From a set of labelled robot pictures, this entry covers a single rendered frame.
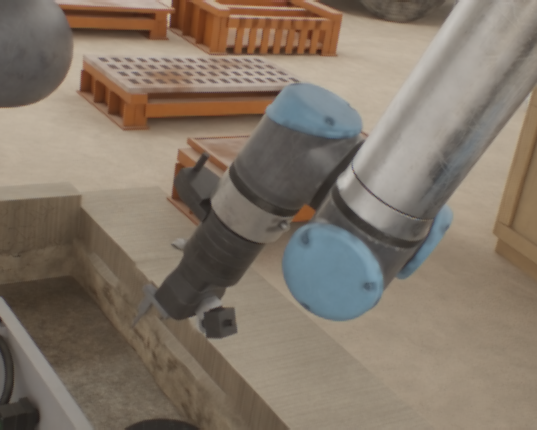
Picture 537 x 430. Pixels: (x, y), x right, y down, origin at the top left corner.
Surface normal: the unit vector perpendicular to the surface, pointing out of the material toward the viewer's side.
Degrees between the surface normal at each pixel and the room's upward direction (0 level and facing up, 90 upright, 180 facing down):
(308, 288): 95
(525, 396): 0
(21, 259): 90
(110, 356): 0
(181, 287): 65
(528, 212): 90
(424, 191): 102
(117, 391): 0
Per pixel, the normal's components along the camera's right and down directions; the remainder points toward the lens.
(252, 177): -0.53, 0.18
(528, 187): -0.91, 0.02
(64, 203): 0.51, 0.40
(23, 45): 0.84, 0.19
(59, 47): 0.96, 0.14
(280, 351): 0.15, -0.92
